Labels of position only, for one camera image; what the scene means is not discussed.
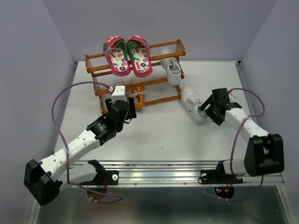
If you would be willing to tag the orange wooden shoe shelf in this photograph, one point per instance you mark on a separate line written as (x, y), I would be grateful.
(98, 67)

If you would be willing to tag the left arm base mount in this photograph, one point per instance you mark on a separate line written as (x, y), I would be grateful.
(95, 174)

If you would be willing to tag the orange sneaker one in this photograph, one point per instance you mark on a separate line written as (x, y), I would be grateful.
(128, 91)
(138, 93)

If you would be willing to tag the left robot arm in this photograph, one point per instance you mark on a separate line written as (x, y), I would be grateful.
(46, 178)

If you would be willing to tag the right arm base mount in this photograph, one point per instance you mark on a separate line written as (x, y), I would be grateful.
(218, 176)

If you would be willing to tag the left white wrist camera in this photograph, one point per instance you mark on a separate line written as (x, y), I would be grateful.
(119, 93)

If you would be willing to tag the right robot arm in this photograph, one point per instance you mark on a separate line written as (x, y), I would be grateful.
(265, 151)

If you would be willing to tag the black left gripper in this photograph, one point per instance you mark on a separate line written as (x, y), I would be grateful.
(131, 101)

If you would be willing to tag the white sneaker sideways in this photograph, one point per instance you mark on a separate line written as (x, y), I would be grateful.
(191, 103)

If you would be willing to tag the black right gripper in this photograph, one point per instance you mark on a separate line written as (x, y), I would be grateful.
(216, 118)

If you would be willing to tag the white sneaker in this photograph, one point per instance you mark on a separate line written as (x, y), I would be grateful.
(172, 69)

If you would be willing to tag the pink flip-flop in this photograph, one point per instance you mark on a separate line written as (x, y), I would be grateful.
(116, 53)

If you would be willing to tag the aluminium mounting rail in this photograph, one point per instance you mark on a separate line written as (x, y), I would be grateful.
(146, 174)

